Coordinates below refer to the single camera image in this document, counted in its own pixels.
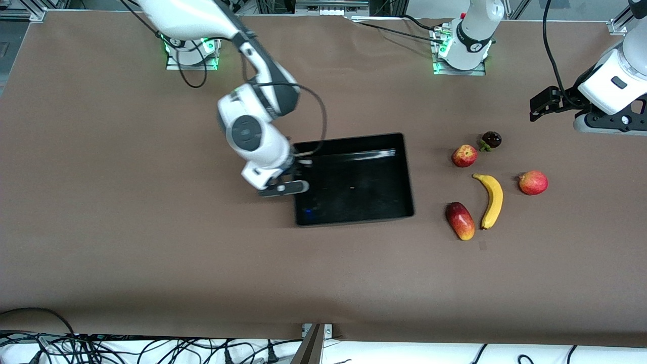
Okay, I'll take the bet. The red yellow mango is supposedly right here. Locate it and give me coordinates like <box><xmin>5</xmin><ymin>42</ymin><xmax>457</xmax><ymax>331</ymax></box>
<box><xmin>445</xmin><ymin>202</ymin><xmax>476</xmax><ymax>241</ymax></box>

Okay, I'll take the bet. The grey metal post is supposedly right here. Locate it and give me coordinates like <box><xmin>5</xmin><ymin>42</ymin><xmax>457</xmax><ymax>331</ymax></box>
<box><xmin>289</xmin><ymin>325</ymin><xmax>324</xmax><ymax>364</ymax></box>

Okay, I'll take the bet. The dark purple mangosteen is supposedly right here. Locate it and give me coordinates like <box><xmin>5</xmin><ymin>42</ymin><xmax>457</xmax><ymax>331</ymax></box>
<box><xmin>479</xmin><ymin>131</ymin><xmax>502</xmax><ymax>152</ymax></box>

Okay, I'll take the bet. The brown table cover sheet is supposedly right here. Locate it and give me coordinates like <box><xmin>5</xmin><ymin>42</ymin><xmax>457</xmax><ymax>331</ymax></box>
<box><xmin>0</xmin><ymin>10</ymin><xmax>647</xmax><ymax>347</ymax></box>

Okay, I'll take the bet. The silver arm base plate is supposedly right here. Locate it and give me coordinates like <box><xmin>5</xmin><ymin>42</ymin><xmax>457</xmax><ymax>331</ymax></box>
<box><xmin>166</xmin><ymin>38</ymin><xmax>219</xmax><ymax>70</ymax></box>
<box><xmin>433</xmin><ymin>28</ymin><xmax>487</xmax><ymax>76</ymax></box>

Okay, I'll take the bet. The thin black looping cable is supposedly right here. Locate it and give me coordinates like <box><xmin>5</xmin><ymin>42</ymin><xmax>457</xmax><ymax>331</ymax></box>
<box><xmin>176</xmin><ymin>36</ymin><xmax>209</xmax><ymax>89</ymax></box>

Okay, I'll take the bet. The white power strip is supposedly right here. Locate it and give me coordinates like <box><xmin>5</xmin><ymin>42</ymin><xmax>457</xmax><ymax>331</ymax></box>
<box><xmin>296</xmin><ymin>0</ymin><xmax>369</xmax><ymax>17</ymax></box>

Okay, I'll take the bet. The black cable with metal plug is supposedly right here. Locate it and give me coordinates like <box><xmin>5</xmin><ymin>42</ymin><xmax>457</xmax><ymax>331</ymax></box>
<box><xmin>291</xmin><ymin>82</ymin><xmax>329</xmax><ymax>166</ymax></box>

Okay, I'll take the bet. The yellow banana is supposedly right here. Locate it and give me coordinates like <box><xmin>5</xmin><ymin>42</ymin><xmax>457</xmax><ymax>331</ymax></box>
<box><xmin>472</xmin><ymin>173</ymin><xmax>504</xmax><ymax>231</ymax></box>

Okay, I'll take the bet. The small red apple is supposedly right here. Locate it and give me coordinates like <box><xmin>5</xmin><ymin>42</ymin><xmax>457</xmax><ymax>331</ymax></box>
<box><xmin>451</xmin><ymin>145</ymin><xmax>478</xmax><ymax>168</ymax></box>

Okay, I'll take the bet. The aluminium frame corner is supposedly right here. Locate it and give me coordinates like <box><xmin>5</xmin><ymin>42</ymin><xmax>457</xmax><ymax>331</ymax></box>
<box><xmin>608</xmin><ymin>8</ymin><xmax>632</xmax><ymax>36</ymax></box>

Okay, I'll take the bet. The red apple right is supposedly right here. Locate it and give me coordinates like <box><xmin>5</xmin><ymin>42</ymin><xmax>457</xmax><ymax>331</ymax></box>
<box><xmin>518</xmin><ymin>170</ymin><xmax>549</xmax><ymax>196</ymax></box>

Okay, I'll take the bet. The black rectangular plastic box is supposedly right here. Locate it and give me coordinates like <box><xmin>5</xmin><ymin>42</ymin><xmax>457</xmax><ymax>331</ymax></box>
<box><xmin>292</xmin><ymin>132</ymin><xmax>415</xmax><ymax>227</ymax></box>

